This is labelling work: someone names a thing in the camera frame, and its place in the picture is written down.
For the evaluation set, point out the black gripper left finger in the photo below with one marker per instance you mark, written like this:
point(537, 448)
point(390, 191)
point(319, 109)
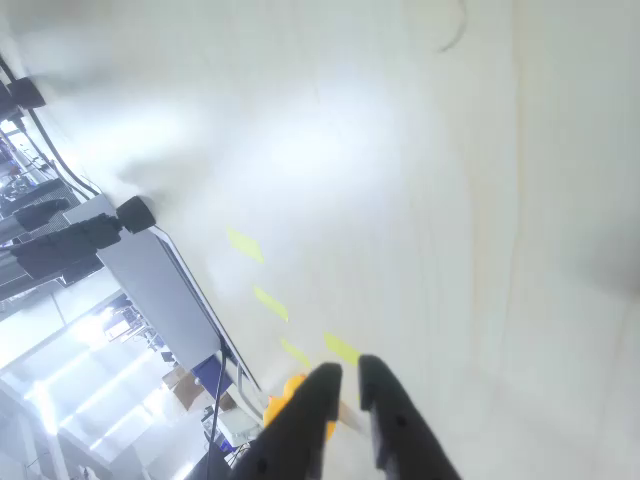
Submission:
point(295, 430)

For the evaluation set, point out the yellow rubber duck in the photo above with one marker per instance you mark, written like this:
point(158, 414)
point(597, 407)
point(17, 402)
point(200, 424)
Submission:
point(280, 407)

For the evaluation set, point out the brown cardboard box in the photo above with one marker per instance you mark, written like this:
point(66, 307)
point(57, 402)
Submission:
point(184, 389)

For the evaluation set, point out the black table clamp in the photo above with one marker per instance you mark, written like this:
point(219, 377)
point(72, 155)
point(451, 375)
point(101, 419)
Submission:
point(26, 93)

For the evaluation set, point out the yellow-green tape piece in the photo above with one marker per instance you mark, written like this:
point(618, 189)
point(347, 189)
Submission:
point(270, 303)
point(341, 348)
point(296, 352)
point(245, 244)

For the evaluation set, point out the black round clamp knob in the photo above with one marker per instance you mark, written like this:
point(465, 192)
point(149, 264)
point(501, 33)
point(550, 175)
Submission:
point(135, 214)

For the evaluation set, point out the grey flat panel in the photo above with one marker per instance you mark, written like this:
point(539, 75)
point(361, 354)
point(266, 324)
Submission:
point(155, 290)

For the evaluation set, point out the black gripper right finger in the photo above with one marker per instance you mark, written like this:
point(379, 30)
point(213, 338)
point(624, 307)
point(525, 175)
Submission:
point(400, 435)

